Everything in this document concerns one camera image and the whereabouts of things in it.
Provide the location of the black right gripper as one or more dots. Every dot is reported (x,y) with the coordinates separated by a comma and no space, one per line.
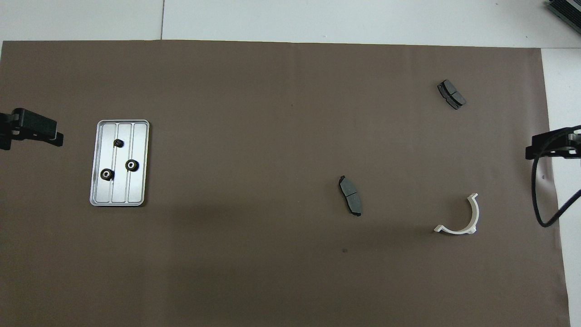
(558,141)

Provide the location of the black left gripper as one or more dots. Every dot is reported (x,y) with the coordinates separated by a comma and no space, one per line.
(34,123)

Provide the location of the small black bearing gear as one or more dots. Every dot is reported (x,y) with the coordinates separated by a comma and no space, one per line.
(119,143)

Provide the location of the silver metal tray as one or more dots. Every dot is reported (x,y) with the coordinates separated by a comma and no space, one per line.
(136,190)

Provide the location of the short grey brake pad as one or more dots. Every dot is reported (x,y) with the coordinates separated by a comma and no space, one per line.
(454,96)

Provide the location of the grey ribbed device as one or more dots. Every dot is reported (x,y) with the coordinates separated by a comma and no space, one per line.
(567,11)

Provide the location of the long grey brake pad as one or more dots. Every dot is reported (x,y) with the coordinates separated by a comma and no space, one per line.
(350,193)

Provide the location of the brown table mat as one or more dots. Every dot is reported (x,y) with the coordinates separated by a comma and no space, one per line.
(272,136)

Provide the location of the white curved plastic bracket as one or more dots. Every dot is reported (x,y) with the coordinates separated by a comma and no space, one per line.
(456,231)

